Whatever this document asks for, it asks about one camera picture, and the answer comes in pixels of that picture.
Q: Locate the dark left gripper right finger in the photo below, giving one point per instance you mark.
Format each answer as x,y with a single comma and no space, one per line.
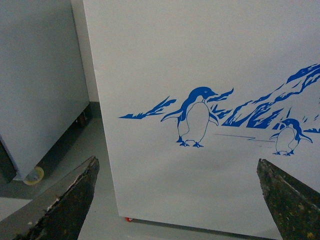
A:
294,206

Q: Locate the white blue chest freezer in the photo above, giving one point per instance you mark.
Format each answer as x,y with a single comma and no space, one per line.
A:
194,92

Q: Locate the yellowish cabinet caster wheel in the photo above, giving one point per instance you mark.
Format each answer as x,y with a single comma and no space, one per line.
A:
35,176

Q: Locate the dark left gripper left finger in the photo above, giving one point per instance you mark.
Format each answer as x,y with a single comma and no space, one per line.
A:
64,218

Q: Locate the red freezer caster wheel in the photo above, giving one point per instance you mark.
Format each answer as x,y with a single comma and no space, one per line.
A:
128,219

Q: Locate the grey neighbouring cabinet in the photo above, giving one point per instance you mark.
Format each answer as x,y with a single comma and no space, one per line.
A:
42,82

